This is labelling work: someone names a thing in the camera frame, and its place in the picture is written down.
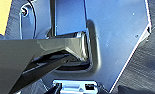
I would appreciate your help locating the small white box blue middle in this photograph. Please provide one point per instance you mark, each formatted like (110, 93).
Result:
(73, 87)

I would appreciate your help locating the thick grey robot torso limb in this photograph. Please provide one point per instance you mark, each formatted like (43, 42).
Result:
(26, 50)

